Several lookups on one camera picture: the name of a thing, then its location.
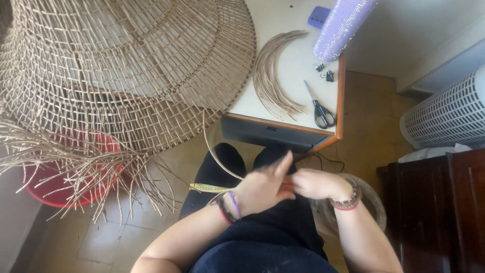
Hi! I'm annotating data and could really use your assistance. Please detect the person's left hand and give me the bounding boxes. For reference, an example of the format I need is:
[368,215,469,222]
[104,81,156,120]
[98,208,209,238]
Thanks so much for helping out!
[233,150,297,217]

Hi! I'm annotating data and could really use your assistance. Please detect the person's right hand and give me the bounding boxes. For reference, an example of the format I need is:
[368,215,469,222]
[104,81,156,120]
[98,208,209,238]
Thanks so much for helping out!
[282,168,354,201]

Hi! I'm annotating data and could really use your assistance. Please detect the single rattan strand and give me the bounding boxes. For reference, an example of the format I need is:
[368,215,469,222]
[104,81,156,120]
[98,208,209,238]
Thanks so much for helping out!
[202,110,245,181]

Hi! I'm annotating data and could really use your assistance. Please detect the person's legs in black trousers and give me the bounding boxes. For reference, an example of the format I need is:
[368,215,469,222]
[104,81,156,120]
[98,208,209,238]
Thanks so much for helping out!
[179,143,340,273]

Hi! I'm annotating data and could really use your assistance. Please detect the clear plastic container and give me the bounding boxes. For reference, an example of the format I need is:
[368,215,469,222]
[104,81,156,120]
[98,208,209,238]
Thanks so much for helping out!
[309,173,387,239]

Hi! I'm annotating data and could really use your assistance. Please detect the yellow measuring tape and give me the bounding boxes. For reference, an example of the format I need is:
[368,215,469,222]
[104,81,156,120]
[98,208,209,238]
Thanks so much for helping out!
[189,183,236,193]

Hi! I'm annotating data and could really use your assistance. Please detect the white table with wooden edge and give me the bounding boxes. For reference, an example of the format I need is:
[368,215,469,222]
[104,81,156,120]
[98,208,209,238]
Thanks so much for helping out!
[221,0,346,154]

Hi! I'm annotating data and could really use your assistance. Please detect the bundle of curved rattan strips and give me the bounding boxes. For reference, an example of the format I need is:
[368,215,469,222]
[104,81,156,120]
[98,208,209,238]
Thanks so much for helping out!
[253,30,309,122]

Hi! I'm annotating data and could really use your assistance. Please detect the white cloth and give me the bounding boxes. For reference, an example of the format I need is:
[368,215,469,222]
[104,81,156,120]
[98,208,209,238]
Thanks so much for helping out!
[398,143,473,164]

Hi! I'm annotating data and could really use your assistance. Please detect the dark wooden cabinet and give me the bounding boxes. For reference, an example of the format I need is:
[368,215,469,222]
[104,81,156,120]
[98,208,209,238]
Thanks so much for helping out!
[376,148,485,273]

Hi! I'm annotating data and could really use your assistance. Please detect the blue phone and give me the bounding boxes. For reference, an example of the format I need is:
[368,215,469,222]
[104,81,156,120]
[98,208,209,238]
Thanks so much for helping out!
[307,6,331,29]

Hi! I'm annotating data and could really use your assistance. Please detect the white perforated plastic basket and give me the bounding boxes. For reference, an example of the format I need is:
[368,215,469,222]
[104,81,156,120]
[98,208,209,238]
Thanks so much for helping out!
[399,64,485,149]

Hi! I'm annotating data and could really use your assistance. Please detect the large woven rattan lampshade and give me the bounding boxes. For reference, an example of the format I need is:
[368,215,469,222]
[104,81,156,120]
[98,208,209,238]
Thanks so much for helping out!
[0,0,257,224]

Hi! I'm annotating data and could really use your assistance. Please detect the red plastic basin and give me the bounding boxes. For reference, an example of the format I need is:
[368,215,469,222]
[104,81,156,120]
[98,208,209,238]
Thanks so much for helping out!
[22,129,126,208]

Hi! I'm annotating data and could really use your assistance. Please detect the black cable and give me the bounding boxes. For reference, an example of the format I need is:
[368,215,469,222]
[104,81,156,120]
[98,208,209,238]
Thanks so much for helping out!
[303,152,346,173]

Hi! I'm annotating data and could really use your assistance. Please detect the beaded right bracelets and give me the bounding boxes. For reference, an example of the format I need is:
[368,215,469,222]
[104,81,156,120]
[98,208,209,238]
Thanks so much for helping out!
[329,186,363,211]

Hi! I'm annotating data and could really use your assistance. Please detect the purple hair tie wristband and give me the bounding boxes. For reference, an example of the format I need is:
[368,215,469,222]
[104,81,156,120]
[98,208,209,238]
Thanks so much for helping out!
[228,190,243,220]

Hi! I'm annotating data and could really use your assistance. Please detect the black and red left bracelets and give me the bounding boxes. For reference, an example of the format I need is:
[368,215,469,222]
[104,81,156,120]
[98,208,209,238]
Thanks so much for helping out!
[214,193,238,226]

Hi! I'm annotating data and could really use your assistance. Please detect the black-handled scissors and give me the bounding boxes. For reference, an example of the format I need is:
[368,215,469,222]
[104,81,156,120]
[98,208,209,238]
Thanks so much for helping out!
[303,80,337,130]

